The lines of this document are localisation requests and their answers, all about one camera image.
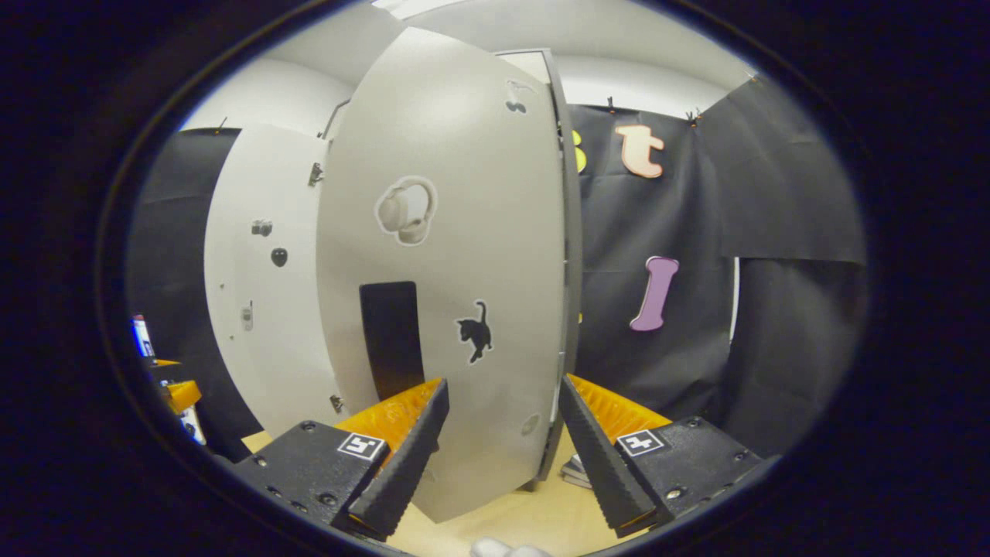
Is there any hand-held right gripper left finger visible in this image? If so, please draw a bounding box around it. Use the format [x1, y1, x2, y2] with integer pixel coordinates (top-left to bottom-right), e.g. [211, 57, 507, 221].
[232, 378, 451, 542]

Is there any white cabinet with grey interior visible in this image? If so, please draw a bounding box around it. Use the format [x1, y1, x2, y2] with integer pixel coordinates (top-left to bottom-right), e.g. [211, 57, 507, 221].
[319, 48, 586, 492]

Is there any stack of picture books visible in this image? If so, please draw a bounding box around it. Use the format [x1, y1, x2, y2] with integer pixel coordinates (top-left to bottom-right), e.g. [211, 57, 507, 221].
[558, 453, 596, 490]

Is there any white door with headphone sticker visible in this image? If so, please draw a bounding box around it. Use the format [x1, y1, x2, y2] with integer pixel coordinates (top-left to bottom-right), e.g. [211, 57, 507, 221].
[316, 27, 569, 524]

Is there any white door with camera sticker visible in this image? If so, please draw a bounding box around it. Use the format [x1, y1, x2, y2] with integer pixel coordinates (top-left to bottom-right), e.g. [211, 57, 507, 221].
[203, 124, 349, 438]

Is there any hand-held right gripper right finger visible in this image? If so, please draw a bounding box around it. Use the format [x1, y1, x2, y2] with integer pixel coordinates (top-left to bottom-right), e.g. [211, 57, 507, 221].
[557, 374, 766, 540]

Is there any black backdrop cloth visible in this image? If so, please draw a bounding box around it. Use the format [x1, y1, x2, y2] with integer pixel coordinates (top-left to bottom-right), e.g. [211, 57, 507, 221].
[128, 73, 869, 461]

